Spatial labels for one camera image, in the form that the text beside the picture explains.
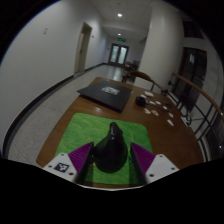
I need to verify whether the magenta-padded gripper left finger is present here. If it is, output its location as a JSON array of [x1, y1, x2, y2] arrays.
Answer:
[[42, 141, 95, 185]]

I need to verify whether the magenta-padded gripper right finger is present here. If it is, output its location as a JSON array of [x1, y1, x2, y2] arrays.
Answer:
[[129, 142, 181, 186]]

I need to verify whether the black vertical computer mouse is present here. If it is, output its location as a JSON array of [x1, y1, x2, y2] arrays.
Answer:
[[91, 121, 129, 174]]

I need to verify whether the green mouse pad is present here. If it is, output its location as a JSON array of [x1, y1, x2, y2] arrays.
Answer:
[[54, 112, 154, 186]]

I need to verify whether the white booklet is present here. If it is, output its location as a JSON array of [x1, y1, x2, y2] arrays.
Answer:
[[180, 115, 192, 127]]

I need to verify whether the small black block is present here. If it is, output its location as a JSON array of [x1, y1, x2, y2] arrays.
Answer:
[[135, 96, 147, 107]]

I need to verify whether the black flat box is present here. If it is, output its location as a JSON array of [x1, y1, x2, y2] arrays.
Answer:
[[77, 80, 134, 113]]

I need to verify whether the wood-topped black metal railing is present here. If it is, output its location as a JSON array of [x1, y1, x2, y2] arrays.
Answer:
[[166, 72, 224, 161]]

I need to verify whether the wooden armchair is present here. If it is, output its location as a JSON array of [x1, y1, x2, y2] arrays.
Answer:
[[128, 69, 164, 94], [121, 60, 140, 83]]

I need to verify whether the dark tall window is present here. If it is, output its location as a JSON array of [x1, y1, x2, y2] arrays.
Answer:
[[178, 47, 208, 108]]

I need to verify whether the corridor side door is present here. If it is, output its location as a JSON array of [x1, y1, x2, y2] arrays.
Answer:
[[73, 22, 93, 76]]

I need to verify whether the glazed double door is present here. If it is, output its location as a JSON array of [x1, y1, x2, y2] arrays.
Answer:
[[108, 43, 130, 66]]

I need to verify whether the dark transom window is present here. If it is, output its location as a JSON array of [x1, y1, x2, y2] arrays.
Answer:
[[182, 20, 204, 39]]

